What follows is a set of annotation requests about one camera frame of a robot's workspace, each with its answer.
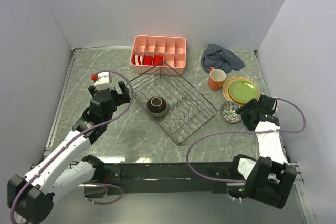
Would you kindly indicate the orange mug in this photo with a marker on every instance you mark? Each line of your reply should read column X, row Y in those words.
column 216, row 78

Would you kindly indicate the pink patterned bowl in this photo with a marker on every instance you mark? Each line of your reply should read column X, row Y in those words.
column 228, row 112

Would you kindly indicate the red roll right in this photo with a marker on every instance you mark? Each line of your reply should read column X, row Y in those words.
column 158, row 60

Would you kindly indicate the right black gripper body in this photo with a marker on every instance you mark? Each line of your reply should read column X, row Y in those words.
column 246, row 117

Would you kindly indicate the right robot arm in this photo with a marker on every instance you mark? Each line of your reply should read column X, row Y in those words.
column 269, row 179

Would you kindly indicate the grey crumpled cloth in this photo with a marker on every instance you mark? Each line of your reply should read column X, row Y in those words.
column 220, row 58

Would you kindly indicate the red roll middle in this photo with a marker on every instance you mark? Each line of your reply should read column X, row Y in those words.
column 148, row 60

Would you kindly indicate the clear glass plate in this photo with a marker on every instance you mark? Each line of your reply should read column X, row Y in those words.
column 241, row 93

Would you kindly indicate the black bowl gold rim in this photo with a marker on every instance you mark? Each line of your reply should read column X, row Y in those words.
column 157, row 107

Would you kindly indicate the pink compartment organizer box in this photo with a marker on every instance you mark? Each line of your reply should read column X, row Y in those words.
column 173, row 50

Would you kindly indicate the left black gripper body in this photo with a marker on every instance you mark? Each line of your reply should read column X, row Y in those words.
column 115, row 103

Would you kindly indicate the black wire dish rack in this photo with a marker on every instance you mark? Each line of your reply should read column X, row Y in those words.
column 189, row 109

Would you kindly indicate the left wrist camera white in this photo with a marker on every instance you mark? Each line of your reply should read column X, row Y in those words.
column 102, row 81

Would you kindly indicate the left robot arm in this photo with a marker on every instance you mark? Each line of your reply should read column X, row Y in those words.
column 33, row 195

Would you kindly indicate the red white striped roll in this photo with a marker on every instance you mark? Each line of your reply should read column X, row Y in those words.
column 138, row 59

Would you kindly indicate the tan wooden plate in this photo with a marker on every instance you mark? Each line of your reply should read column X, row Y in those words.
column 240, row 90

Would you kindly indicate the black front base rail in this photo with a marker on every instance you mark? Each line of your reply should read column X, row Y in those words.
column 156, row 178

